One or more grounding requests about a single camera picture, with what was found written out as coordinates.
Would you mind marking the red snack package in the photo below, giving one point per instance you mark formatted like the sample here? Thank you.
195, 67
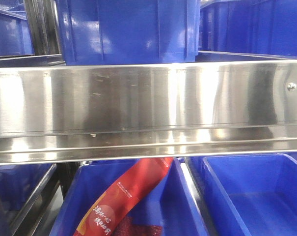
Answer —
122, 196

